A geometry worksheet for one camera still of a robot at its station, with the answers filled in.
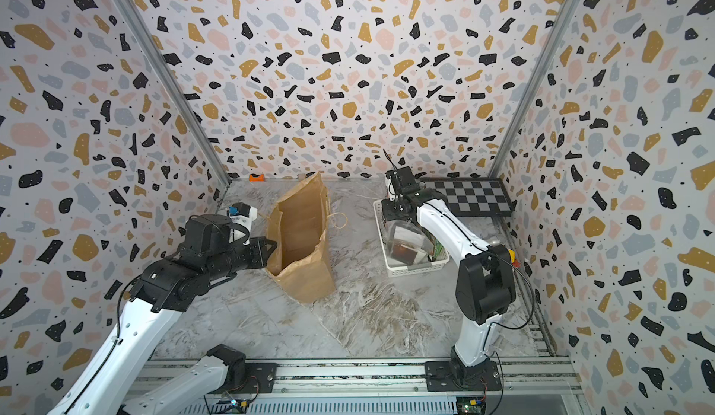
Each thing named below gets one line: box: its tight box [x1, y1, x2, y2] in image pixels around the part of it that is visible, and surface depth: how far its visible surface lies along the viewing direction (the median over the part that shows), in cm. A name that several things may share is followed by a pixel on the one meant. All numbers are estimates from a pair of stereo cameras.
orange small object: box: [248, 173, 266, 183], surface depth 127 cm
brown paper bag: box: [265, 173, 337, 305], surface depth 75 cm
